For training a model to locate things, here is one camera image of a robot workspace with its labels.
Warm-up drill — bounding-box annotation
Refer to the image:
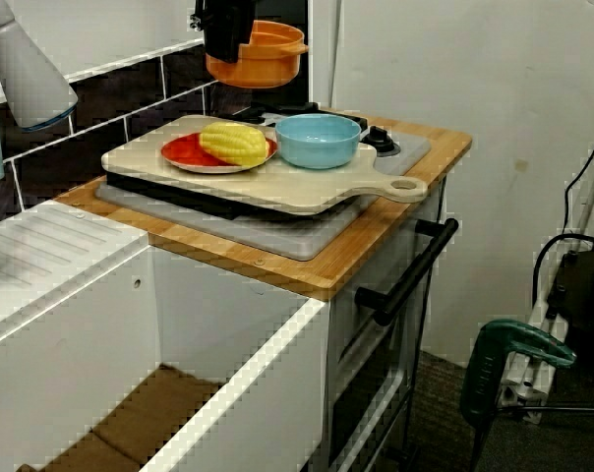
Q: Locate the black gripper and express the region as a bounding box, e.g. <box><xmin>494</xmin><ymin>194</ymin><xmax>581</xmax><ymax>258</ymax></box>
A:
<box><xmin>188</xmin><ymin>0</ymin><xmax>257</xmax><ymax>66</ymax></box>

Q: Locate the orange toy pot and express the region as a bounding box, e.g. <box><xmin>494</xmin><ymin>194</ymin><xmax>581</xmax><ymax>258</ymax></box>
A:
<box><xmin>205</xmin><ymin>20</ymin><xmax>310</xmax><ymax>89</ymax></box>

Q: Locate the yellow toy corn cob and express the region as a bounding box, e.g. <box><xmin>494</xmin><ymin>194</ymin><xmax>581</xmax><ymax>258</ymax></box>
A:
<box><xmin>198</xmin><ymin>121</ymin><xmax>274</xmax><ymax>168</ymax></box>

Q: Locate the light blue bowl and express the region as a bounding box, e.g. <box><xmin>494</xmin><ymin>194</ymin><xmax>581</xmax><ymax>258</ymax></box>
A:
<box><xmin>274</xmin><ymin>113</ymin><xmax>362</xmax><ymax>171</ymax></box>

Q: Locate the red plate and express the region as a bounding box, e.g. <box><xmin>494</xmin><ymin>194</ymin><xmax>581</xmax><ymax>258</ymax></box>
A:
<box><xmin>160</xmin><ymin>131</ymin><xmax>279</xmax><ymax>176</ymax></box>

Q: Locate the pale wooden cutting board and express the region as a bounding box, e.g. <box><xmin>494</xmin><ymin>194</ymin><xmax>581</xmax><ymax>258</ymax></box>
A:
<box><xmin>100</xmin><ymin>114</ymin><xmax>429</xmax><ymax>216</ymax></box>

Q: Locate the black stove knob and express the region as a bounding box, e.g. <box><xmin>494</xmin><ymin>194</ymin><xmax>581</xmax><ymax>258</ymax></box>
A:
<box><xmin>360</xmin><ymin>125</ymin><xmax>401</xmax><ymax>158</ymax></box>

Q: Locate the grey toy stove plate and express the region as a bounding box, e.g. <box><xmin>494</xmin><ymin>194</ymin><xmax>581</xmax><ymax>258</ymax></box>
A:
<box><xmin>93</xmin><ymin>122</ymin><xmax>432</xmax><ymax>262</ymax></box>

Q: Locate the white toy oven front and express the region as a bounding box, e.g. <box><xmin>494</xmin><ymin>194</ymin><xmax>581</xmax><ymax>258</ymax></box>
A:
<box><xmin>326</xmin><ymin>181</ymin><xmax>448</xmax><ymax>472</ymax></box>

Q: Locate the white sink unit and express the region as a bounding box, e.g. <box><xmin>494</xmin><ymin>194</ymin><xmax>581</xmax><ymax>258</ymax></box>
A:
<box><xmin>0</xmin><ymin>199</ymin><xmax>330</xmax><ymax>472</ymax></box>

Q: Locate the brown cardboard sheet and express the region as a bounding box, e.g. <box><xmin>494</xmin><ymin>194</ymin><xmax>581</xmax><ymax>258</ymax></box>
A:
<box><xmin>16</xmin><ymin>362</ymin><xmax>229</xmax><ymax>472</ymax></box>

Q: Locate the green power drill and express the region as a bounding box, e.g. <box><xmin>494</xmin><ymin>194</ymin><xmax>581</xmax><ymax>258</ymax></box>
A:
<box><xmin>458</xmin><ymin>318</ymin><xmax>578</xmax><ymax>429</ymax></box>

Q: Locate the black device box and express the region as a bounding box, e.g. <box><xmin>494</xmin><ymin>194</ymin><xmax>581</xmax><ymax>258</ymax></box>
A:
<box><xmin>547</xmin><ymin>248</ymin><xmax>594</xmax><ymax>375</ymax></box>

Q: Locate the black oven door handle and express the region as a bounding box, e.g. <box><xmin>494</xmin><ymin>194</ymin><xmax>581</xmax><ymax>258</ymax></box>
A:
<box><xmin>354</xmin><ymin>217</ymin><xmax>460</xmax><ymax>327</ymax></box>

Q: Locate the thin black cable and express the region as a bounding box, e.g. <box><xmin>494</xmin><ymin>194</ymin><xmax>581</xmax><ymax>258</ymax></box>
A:
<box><xmin>564</xmin><ymin>117</ymin><xmax>594</xmax><ymax>236</ymax></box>

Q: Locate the thick black cable loop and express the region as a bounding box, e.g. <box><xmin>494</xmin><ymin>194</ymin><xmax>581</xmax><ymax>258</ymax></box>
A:
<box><xmin>531</xmin><ymin>233</ymin><xmax>594</xmax><ymax>299</ymax></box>

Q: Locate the silver aluminium frame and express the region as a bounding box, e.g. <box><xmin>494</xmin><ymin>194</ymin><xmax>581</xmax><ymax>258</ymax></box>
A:
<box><xmin>503</xmin><ymin>142</ymin><xmax>594</xmax><ymax>425</ymax></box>

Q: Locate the black drill cable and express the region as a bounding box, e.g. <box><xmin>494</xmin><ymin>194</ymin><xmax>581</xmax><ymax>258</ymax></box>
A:
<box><xmin>471</xmin><ymin>403</ymin><xmax>594</xmax><ymax>472</ymax></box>

